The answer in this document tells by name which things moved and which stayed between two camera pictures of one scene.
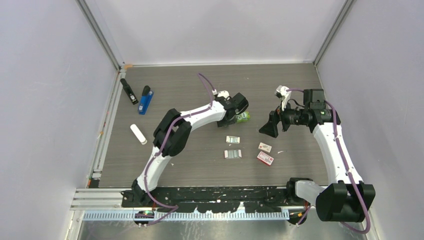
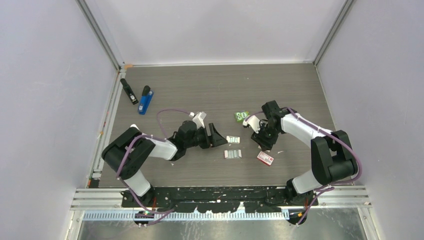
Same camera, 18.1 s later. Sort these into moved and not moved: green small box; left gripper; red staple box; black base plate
Moved: left gripper
Not moved: black base plate; red staple box; green small box
